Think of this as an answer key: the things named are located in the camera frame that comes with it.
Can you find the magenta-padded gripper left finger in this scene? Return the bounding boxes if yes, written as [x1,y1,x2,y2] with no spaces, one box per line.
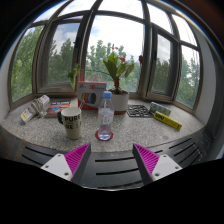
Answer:
[40,142,92,186]

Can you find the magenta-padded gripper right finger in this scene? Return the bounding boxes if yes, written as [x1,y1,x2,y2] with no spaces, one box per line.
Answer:
[132,143,183,186]

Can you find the clear water bottle blue cap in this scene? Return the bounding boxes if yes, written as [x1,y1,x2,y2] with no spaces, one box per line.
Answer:
[97,90,115,141]

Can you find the flat round red coaster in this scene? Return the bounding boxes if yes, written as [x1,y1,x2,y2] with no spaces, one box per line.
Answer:
[94,129,114,142]

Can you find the white mug black lettering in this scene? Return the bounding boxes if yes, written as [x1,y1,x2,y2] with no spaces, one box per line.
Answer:
[56,106,83,140]

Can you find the dark slatted vent cover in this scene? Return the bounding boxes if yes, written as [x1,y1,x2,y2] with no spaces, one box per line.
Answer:
[0,124,218,192]

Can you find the long yellow box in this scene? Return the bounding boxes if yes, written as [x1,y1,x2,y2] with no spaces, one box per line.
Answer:
[153,111,183,131]

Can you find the black lattice trivet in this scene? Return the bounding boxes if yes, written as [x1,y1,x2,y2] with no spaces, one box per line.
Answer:
[126,104,154,118]

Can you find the dark colourful flat book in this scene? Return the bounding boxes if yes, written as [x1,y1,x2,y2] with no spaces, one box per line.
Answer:
[44,100,72,118]

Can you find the small teal box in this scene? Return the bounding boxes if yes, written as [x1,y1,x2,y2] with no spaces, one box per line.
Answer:
[148,101,172,117]

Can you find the red white filament box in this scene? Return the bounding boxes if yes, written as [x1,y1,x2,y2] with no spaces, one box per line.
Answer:
[77,80,108,111]

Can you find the potted plant in white pot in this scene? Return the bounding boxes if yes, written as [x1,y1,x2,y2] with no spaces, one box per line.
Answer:
[101,44,144,115]

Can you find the small green leafy cutting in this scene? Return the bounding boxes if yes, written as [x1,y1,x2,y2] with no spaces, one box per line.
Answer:
[67,63,86,109]

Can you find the brown framed window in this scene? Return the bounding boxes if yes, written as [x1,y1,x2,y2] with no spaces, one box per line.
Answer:
[8,0,203,111]

